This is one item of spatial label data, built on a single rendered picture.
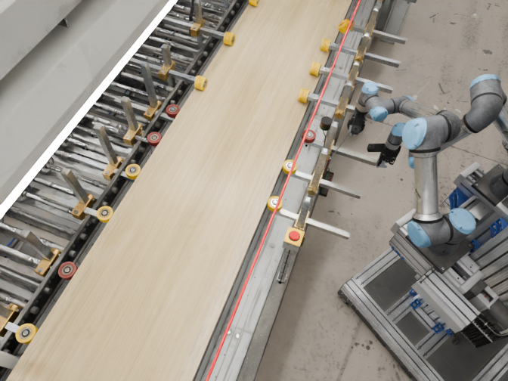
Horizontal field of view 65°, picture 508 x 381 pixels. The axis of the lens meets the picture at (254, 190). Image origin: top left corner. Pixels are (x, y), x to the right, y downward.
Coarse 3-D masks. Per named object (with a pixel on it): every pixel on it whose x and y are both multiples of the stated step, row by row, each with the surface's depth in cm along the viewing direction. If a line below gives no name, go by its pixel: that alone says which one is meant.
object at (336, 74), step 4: (324, 68) 253; (328, 68) 253; (320, 72) 253; (324, 72) 252; (328, 72) 251; (332, 72) 251; (336, 72) 251; (340, 72) 251; (332, 76) 253; (336, 76) 252; (340, 76) 251; (344, 76) 250; (356, 80) 249; (360, 80) 248; (364, 80) 248; (368, 80) 249; (360, 84) 250; (380, 84) 247; (380, 88) 247; (384, 88) 246; (388, 88) 246; (392, 88) 246; (388, 92) 247
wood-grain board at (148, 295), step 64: (320, 0) 299; (256, 64) 261; (192, 128) 231; (256, 128) 233; (128, 192) 207; (192, 192) 209; (256, 192) 210; (128, 256) 189; (192, 256) 190; (64, 320) 173; (128, 320) 174; (192, 320) 175
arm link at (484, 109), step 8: (480, 96) 166; (488, 96) 164; (496, 96) 164; (472, 104) 169; (480, 104) 165; (488, 104) 163; (496, 104) 163; (472, 112) 167; (480, 112) 165; (488, 112) 163; (496, 112) 164; (464, 120) 170; (472, 120) 167; (480, 120) 166; (488, 120) 165; (464, 128) 172; (472, 128) 169; (480, 128) 168; (464, 136) 175; (448, 144) 181; (408, 160) 198
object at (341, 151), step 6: (312, 144) 235; (318, 144) 233; (342, 150) 232; (348, 150) 232; (348, 156) 232; (354, 156) 231; (360, 156) 230; (366, 156) 230; (366, 162) 231; (372, 162) 229
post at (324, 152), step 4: (324, 148) 193; (324, 152) 192; (328, 152) 193; (320, 156) 195; (324, 156) 194; (320, 160) 197; (324, 160) 196; (320, 164) 200; (316, 168) 203; (320, 168) 202; (316, 172) 206; (320, 172) 205; (316, 176) 209; (320, 176) 208; (312, 180) 213; (316, 180) 212; (312, 184) 216; (316, 184) 215; (308, 196) 227; (312, 196) 225
